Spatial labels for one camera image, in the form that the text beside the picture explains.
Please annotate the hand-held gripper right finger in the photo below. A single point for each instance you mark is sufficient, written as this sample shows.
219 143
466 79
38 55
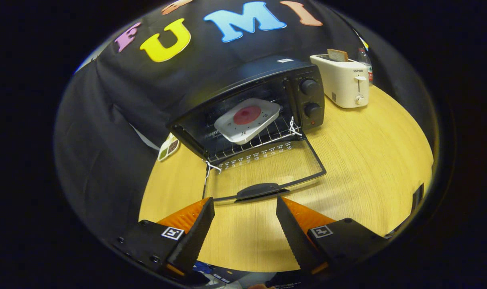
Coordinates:
295 237

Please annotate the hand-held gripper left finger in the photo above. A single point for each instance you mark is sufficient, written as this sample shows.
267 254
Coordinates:
195 237

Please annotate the white square plate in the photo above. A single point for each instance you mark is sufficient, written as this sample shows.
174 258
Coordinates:
237 130

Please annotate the black toaster oven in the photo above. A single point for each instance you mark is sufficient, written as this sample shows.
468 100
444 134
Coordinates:
307 112

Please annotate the pink ham slice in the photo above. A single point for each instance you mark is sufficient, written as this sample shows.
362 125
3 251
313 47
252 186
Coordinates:
246 115

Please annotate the white pop-up toaster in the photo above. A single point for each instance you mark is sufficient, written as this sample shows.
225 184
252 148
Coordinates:
343 82

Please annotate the divided dish of beans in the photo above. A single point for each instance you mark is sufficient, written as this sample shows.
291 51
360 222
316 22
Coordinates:
169 147

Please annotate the brown bread slice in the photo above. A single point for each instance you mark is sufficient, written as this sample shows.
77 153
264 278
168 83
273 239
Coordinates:
337 55

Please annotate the clear water bottle red label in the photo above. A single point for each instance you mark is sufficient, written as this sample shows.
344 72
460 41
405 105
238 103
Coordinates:
366 60

